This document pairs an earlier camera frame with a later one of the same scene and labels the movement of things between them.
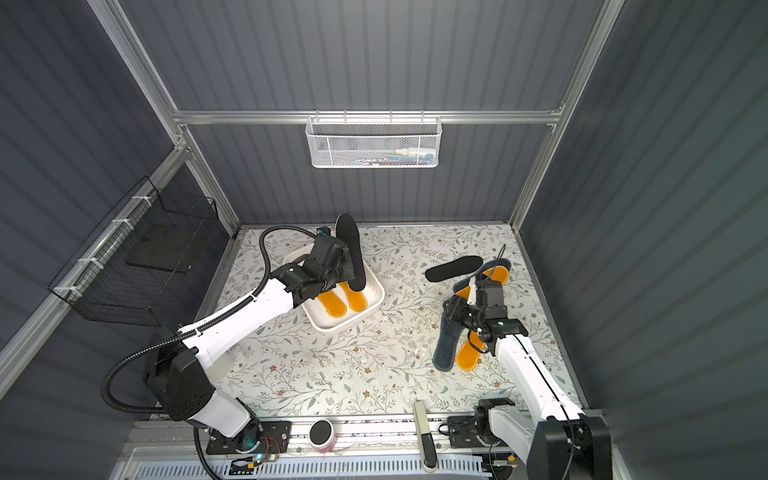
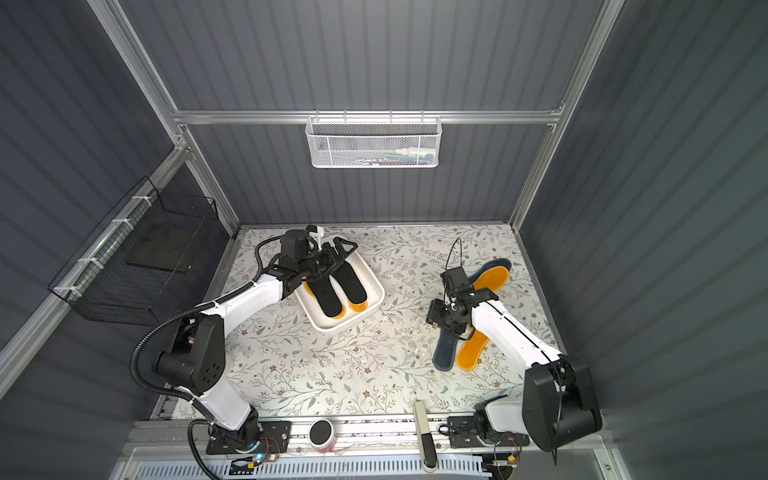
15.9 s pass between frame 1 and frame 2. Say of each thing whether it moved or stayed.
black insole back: moved
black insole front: moved
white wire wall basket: stayed
